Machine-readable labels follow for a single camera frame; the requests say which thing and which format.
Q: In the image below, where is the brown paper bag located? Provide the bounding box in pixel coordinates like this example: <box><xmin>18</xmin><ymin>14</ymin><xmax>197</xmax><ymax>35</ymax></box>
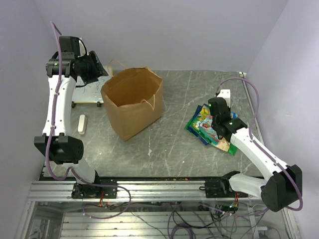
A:
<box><xmin>101</xmin><ymin>67</ymin><xmax>163</xmax><ymax>141</ymax></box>

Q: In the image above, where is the green cassava chips bag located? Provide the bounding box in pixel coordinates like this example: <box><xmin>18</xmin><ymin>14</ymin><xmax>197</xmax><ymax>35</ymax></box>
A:
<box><xmin>184</xmin><ymin>105</ymin><xmax>237</xmax><ymax>155</ymax></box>

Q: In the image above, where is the yellow green snack bag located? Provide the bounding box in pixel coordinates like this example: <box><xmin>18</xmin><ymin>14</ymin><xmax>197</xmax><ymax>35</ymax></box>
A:
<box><xmin>191</xmin><ymin>104</ymin><xmax>210</xmax><ymax>130</ymax></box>

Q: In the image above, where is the green Fox's biscuit packet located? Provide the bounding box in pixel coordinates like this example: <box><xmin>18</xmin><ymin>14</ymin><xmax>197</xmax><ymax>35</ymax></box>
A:
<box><xmin>198</xmin><ymin>115</ymin><xmax>219</xmax><ymax>145</ymax></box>

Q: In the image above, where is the blue cookie snack pack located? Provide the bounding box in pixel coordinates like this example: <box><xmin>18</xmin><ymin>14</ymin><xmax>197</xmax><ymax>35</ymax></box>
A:
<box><xmin>230</xmin><ymin>111</ymin><xmax>239</xmax><ymax>119</ymax></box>

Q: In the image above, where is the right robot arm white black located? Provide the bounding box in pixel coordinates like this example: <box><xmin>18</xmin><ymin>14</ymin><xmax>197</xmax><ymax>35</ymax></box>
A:
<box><xmin>208</xmin><ymin>97</ymin><xmax>303</xmax><ymax>212</ymax></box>

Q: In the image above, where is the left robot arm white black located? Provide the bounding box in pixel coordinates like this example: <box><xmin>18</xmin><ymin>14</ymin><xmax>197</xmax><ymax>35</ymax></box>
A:
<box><xmin>34</xmin><ymin>36</ymin><xmax>108</xmax><ymax>199</ymax></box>

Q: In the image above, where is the white marker pen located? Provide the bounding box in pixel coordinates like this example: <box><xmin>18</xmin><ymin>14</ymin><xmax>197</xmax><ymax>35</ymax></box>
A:
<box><xmin>77</xmin><ymin>115</ymin><xmax>87</xmax><ymax>135</ymax></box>

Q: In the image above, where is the small whiteboard wooden frame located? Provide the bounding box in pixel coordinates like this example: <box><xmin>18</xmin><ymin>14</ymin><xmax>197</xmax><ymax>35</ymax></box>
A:
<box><xmin>71</xmin><ymin>66</ymin><xmax>113</xmax><ymax>108</ymax></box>

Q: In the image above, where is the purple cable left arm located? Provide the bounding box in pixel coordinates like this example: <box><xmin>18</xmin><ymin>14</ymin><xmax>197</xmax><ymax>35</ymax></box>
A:
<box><xmin>44</xmin><ymin>20</ymin><xmax>133</xmax><ymax>220</ymax></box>

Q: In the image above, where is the aluminium mounting rail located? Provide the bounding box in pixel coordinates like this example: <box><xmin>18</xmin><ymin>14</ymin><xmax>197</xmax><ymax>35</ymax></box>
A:
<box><xmin>27</xmin><ymin>177</ymin><xmax>258</xmax><ymax>203</ymax></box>

